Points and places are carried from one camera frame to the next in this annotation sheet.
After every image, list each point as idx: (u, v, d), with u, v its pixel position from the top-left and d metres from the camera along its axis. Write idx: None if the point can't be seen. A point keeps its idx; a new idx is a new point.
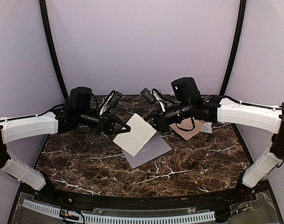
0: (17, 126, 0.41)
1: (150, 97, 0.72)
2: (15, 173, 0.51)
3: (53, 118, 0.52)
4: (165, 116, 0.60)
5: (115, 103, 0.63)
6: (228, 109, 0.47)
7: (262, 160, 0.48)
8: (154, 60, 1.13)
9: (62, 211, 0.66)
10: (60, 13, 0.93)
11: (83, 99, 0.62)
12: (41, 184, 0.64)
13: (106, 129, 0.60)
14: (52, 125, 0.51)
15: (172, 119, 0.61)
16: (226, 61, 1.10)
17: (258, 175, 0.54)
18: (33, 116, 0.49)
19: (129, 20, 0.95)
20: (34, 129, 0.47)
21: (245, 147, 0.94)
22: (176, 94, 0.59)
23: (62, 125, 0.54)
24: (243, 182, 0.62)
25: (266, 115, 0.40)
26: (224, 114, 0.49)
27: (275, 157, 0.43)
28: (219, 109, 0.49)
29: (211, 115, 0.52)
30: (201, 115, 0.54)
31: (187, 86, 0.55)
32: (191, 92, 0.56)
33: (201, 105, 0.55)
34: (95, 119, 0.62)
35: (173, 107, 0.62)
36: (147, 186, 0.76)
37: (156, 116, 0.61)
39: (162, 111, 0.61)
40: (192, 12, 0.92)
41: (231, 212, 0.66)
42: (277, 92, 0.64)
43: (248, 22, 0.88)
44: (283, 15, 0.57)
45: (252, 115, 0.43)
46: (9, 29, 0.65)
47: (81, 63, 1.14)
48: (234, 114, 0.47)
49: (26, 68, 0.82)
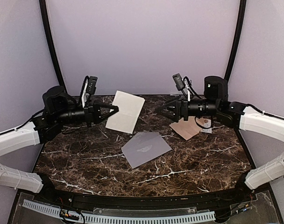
0: None
1: (180, 83, 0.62)
2: (8, 184, 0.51)
3: (32, 129, 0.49)
4: (188, 107, 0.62)
5: (93, 89, 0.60)
6: (251, 118, 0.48)
7: (273, 167, 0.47)
8: (154, 60, 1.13)
9: (62, 211, 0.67)
10: (60, 13, 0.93)
11: (56, 101, 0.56)
12: (39, 186, 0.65)
13: (95, 116, 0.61)
14: (32, 136, 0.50)
15: (193, 111, 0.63)
16: (226, 61, 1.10)
17: (264, 178, 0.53)
18: (11, 131, 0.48)
19: (129, 20, 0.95)
20: (16, 143, 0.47)
21: (245, 147, 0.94)
22: (206, 90, 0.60)
23: (43, 135, 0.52)
24: (245, 183, 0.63)
25: None
26: (246, 122, 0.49)
27: None
28: (242, 117, 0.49)
29: (232, 122, 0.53)
30: (224, 119, 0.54)
31: (221, 88, 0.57)
32: (220, 94, 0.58)
33: (226, 110, 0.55)
34: (80, 112, 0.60)
35: (197, 101, 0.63)
36: (147, 186, 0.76)
37: (179, 105, 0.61)
39: (187, 101, 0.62)
40: (192, 12, 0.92)
41: (231, 212, 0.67)
42: (277, 93, 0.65)
43: (248, 23, 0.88)
44: (283, 15, 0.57)
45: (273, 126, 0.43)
46: (9, 29, 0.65)
47: (81, 63, 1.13)
48: (256, 123, 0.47)
49: (26, 68, 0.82)
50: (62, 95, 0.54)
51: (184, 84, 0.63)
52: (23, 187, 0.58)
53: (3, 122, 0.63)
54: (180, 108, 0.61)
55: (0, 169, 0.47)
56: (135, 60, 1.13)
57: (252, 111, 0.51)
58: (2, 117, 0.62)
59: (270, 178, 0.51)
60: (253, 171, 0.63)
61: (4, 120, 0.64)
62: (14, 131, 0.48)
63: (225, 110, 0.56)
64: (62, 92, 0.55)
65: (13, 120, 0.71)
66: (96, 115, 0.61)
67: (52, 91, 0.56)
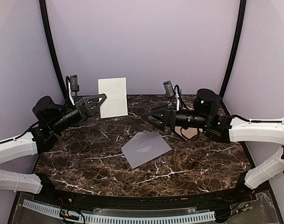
0: None
1: (170, 90, 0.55)
2: (5, 187, 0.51)
3: (31, 140, 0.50)
4: (176, 116, 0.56)
5: (76, 85, 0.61)
6: (239, 129, 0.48)
7: (271, 165, 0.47)
8: (154, 60, 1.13)
9: (62, 211, 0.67)
10: (60, 13, 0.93)
11: (47, 114, 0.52)
12: (39, 187, 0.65)
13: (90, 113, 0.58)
14: (30, 147, 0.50)
15: (181, 122, 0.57)
16: (226, 62, 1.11)
17: (262, 177, 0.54)
18: (11, 139, 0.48)
19: (129, 20, 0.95)
20: (13, 152, 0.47)
21: (245, 147, 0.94)
22: (196, 103, 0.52)
23: (41, 146, 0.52)
24: (245, 183, 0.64)
25: (276, 129, 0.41)
26: (236, 134, 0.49)
27: None
28: (230, 130, 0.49)
29: (222, 138, 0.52)
30: (214, 136, 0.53)
31: (214, 105, 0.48)
32: (212, 111, 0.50)
33: (217, 126, 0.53)
34: (74, 112, 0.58)
35: (187, 111, 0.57)
36: (147, 186, 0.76)
37: (168, 114, 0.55)
39: (175, 110, 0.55)
40: (192, 12, 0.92)
41: (231, 212, 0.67)
42: (277, 93, 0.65)
43: (247, 23, 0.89)
44: (283, 16, 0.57)
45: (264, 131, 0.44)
46: (9, 30, 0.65)
47: (81, 63, 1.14)
48: (246, 132, 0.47)
49: (26, 68, 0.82)
50: (48, 107, 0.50)
51: (175, 93, 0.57)
52: (22, 189, 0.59)
53: (3, 122, 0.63)
54: (167, 117, 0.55)
55: None
56: (135, 60, 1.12)
57: (237, 121, 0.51)
58: (2, 116, 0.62)
59: (269, 176, 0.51)
60: (252, 171, 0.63)
61: (3, 120, 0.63)
62: (13, 141, 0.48)
63: (216, 126, 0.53)
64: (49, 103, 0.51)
65: (13, 120, 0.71)
66: (90, 110, 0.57)
67: (39, 105, 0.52)
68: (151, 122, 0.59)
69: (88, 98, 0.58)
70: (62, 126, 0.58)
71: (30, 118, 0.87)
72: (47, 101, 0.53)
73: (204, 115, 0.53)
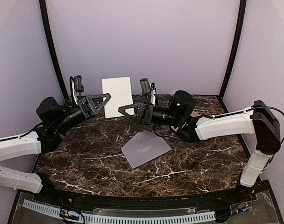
0: (0, 149, 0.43)
1: (147, 87, 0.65)
2: (6, 185, 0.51)
3: (36, 139, 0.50)
4: (152, 113, 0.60)
5: (80, 85, 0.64)
6: (205, 126, 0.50)
7: (254, 158, 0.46)
8: (154, 61, 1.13)
9: (62, 211, 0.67)
10: (60, 13, 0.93)
11: (52, 115, 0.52)
12: (39, 186, 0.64)
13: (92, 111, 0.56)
14: (34, 146, 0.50)
15: (156, 119, 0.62)
16: (226, 61, 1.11)
17: (253, 173, 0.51)
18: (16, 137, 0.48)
19: (129, 20, 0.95)
20: (16, 151, 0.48)
21: (245, 147, 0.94)
22: (171, 103, 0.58)
23: (45, 145, 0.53)
24: (241, 184, 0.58)
25: (237, 120, 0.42)
26: (203, 131, 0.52)
27: (262, 154, 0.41)
28: (197, 129, 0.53)
29: (191, 138, 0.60)
30: (183, 136, 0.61)
31: (188, 109, 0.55)
32: (184, 113, 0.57)
33: (186, 128, 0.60)
34: (77, 112, 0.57)
35: (162, 108, 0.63)
36: (147, 186, 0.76)
37: (145, 108, 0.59)
39: (152, 106, 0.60)
40: (193, 12, 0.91)
41: (231, 212, 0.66)
42: (277, 93, 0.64)
43: (247, 23, 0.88)
44: (283, 16, 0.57)
45: (227, 124, 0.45)
46: (9, 30, 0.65)
47: (81, 63, 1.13)
48: (212, 128, 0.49)
49: (26, 69, 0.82)
50: (52, 108, 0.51)
51: (151, 90, 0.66)
52: (22, 187, 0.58)
53: (3, 122, 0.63)
54: (144, 111, 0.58)
55: None
56: (135, 60, 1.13)
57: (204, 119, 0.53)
58: (1, 117, 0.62)
59: (258, 170, 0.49)
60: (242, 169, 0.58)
61: (4, 120, 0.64)
62: (17, 139, 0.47)
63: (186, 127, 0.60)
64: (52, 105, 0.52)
65: (14, 120, 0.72)
66: (94, 109, 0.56)
67: (42, 106, 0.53)
68: (129, 115, 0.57)
69: (91, 98, 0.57)
70: (66, 126, 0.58)
71: (30, 118, 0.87)
72: (51, 102, 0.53)
73: (177, 115, 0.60)
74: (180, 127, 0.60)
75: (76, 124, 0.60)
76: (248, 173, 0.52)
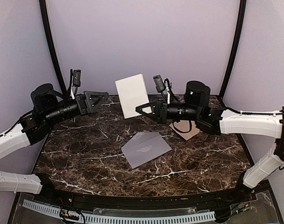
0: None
1: (160, 85, 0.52)
2: (6, 189, 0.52)
3: (20, 132, 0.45)
4: (167, 110, 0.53)
5: (78, 80, 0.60)
6: (230, 121, 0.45)
7: (266, 162, 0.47)
8: (154, 61, 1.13)
9: (62, 211, 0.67)
10: (60, 13, 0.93)
11: (46, 101, 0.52)
12: (39, 187, 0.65)
13: (89, 108, 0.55)
14: (22, 139, 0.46)
15: (172, 115, 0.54)
16: (226, 61, 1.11)
17: (259, 176, 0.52)
18: (1, 135, 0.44)
19: (128, 20, 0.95)
20: (3, 150, 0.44)
21: (245, 147, 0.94)
22: (186, 95, 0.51)
23: (32, 136, 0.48)
24: (244, 183, 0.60)
25: (267, 121, 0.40)
26: (226, 126, 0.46)
27: (280, 159, 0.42)
28: (221, 122, 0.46)
29: (212, 130, 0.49)
30: (203, 128, 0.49)
31: (202, 96, 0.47)
32: (201, 101, 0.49)
33: (206, 117, 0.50)
34: (72, 106, 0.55)
35: (178, 103, 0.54)
36: (147, 186, 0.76)
37: (159, 105, 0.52)
39: (166, 103, 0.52)
40: (192, 12, 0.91)
41: (231, 212, 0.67)
42: (277, 93, 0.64)
43: (248, 23, 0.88)
44: (283, 16, 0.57)
45: (253, 123, 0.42)
46: (9, 30, 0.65)
47: (81, 63, 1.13)
48: (236, 124, 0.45)
49: (26, 68, 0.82)
50: (49, 93, 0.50)
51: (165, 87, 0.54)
52: (22, 190, 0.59)
53: (3, 122, 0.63)
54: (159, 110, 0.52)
55: None
56: (135, 60, 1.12)
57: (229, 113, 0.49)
58: (1, 117, 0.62)
59: (266, 174, 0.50)
60: (249, 170, 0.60)
61: (3, 121, 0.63)
62: (0, 137, 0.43)
63: (206, 116, 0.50)
64: (50, 89, 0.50)
65: (13, 120, 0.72)
66: (90, 107, 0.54)
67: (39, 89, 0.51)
68: (146, 114, 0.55)
69: (89, 94, 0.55)
70: (56, 119, 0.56)
71: None
72: (49, 87, 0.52)
73: (194, 106, 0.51)
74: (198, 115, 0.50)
75: (66, 118, 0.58)
76: (254, 175, 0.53)
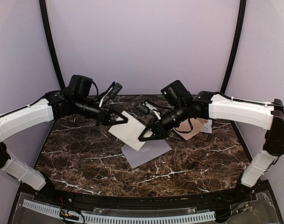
0: (10, 120, 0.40)
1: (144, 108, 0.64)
2: (15, 174, 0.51)
3: (46, 105, 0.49)
4: (162, 122, 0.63)
5: (115, 95, 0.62)
6: (220, 105, 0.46)
7: (258, 158, 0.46)
8: (154, 61, 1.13)
9: (62, 211, 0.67)
10: (60, 13, 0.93)
11: (83, 87, 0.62)
12: (41, 183, 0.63)
13: (105, 122, 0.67)
14: (46, 112, 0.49)
15: (170, 124, 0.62)
16: (225, 61, 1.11)
17: (255, 174, 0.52)
18: (26, 107, 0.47)
19: (129, 20, 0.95)
20: (29, 120, 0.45)
21: (245, 147, 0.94)
22: (167, 99, 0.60)
23: (57, 110, 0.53)
24: (242, 183, 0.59)
25: (259, 110, 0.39)
26: (215, 110, 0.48)
27: (268, 154, 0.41)
28: (210, 105, 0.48)
29: (202, 112, 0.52)
30: (194, 112, 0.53)
31: (174, 88, 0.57)
32: (177, 93, 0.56)
33: (191, 102, 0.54)
34: (95, 108, 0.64)
35: (167, 112, 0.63)
36: (147, 186, 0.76)
37: (154, 126, 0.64)
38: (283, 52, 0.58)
39: (158, 120, 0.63)
40: (192, 12, 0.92)
41: (231, 212, 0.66)
42: (277, 93, 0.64)
43: (248, 23, 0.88)
44: (283, 16, 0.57)
45: (242, 110, 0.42)
46: (9, 30, 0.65)
47: (81, 63, 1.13)
48: (225, 110, 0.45)
49: (26, 67, 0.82)
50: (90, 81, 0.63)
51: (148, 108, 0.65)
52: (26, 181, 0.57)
53: None
54: (158, 129, 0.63)
55: (11, 156, 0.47)
56: (135, 60, 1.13)
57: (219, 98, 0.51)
58: None
59: (260, 171, 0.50)
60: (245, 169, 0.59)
61: None
62: (27, 108, 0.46)
63: (191, 102, 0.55)
64: (92, 80, 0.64)
65: None
66: (107, 121, 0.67)
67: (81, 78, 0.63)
68: (149, 139, 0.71)
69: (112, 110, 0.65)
70: (77, 108, 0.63)
71: None
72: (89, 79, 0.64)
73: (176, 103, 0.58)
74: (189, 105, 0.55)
75: (83, 114, 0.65)
76: (250, 173, 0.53)
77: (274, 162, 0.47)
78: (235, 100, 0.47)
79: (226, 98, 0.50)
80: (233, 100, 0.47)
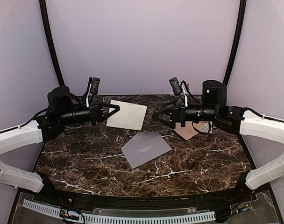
0: (0, 140, 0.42)
1: (177, 87, 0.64)
2: (8, 183, 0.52)
3: (37, 128, 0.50)
4: (185, 112, 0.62)
5: (96, 89, 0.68)
6: (251, 122, 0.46)
7: (273, 167, 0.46)
8: (153, 61, 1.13)
9: (61, 211, 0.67)
10: (60, 13, 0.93)
11: (62, 102, 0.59)
12: (39, 185, 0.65)
13: (100, 118, 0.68)
14: (36, 135, 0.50)
15: (190, 116, 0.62)
16: (225, 62, 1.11)
17: (264, 179, 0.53)
18: (16, 127, 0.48)
19: (128, 20, 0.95)
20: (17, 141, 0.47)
21: (245, 147, 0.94)
22: (203, 95, 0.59)
23: (46, 134, 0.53)
24: (245, 183, 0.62)
25: None
26: (246, 127, 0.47)
27: None
28: (242, 122, 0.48)
29: (230, 129, 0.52)
30: (224, 125, 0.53)
31: None
32: None
33: (226, 115, 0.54)
34: (85, 112, 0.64)
35: (196, 106, 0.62)
36: (147, 186, 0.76)
37: (176, 111, 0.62)
38: None
39: (183, 106, 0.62)
40: (192, 12, 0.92)
41: (231, 212, 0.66)
42: (277, 93, 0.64)
43: (247, 23, 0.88)
44: (283, 16, 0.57)
45: (273, 129, 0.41)
46: (9, 30, 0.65)
47: (81, 63, 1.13)
48: (256, 127, 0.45)
49: (26, 67, 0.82)
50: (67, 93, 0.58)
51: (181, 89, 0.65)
52: (24, 186, 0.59)
53: (3, 122, 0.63)
54: (177, 114, 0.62)
55: (2, 167, 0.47)
56: (135, 60, 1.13)
57: (251, 115, 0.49)
58: (1, 117, 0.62)
59: (270, 178, 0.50)
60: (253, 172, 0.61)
61: (4, 120, 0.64)
62: (17, 129, 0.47)
63: (225, 115, 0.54)
64: (68, 92, 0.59)
65: (14, 120, 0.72)
66: (100, 116, 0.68)
67: (55, 92, 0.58)
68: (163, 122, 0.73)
69: (101, 106, 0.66)
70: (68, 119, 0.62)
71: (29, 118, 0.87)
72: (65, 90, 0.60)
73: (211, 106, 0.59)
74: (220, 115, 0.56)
75: (77, 121, 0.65)
76: (259, 177, 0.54)
77: None
78: (266, 117, 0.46)
79: (257, 115, 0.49)
80: (265, 117, 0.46)
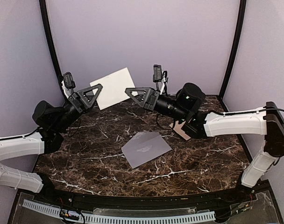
0: (4, 146, 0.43)
1: (158, 73, 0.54)
2: (8, 184, 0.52)
3: (40, 139, 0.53)
4: (157, 101, 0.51)
5: (69, 82, 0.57)
6: (214, 123, 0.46)
7: (258, 160, 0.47)
8: (153, 61, 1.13)
9: (62, 211, 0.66)
10: (60, 13, 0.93)
11: (47, 118, 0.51)
12: (39, 185, 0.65)
13: (87, 107, 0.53)
14: (38, 146, 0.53)
15: (159, 108, 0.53)
16: (225, 61, 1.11)
17: (257, 175, 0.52)
18: (20, 136, 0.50)
19: (129, 20, 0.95)
20: (21, 150, 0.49)
21: (245, 147, 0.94)
22: (180, 94, 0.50)
23: (48, 146, 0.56)
24: (242, 184, 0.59)
25: (251, 119, 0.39)
26: (211, 129, 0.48)
27: (270, 156, 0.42)
28: (205, 126, 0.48)
29: (197, 134, 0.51)
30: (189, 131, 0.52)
31: (197, 102, 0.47)
32: (193, 107, 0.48)
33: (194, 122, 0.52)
34: (71, 108, 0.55)
35: (169, 99, 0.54)
36: (147, 186, 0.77)
37: (151, 94, 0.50)
38: None
39: (159, 93, 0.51)
40: (193, 13, 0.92)
41: (231, 212, 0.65)
42: (277, 93, 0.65)
43: (247, 23, 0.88)
44: (283, 16, 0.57)
45: (237, 122, 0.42)
46: (9, 30, 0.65)
47: (81, 62, 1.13)
48: (221, 127, 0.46)
49: (26, 67, 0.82)
50: (46, 112, 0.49)
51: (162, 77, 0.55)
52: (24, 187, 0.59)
53: (3, 122, 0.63)
54: (148, 97, 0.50)
55: (1, 169, 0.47)
56: (135, 60, 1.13)
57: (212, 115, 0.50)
58: (1, 117, 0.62)
59: (261, 171, 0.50)
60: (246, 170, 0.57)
61: (4, 120, 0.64)
62: (21, 138, 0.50)
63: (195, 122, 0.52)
64: (46, 111, 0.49)
65: (14, 120, 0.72)
66: (87, 103, 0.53)
67: (38, 110, 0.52)
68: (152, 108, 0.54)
69: (82, 92, 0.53)
70: (64, 123, 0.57)
71: (30, 118, 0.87)
72: (44, 107, 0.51)
73: (185, 109, 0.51)
74: (187, 122, 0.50)
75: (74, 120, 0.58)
76: (251, 174, 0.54)
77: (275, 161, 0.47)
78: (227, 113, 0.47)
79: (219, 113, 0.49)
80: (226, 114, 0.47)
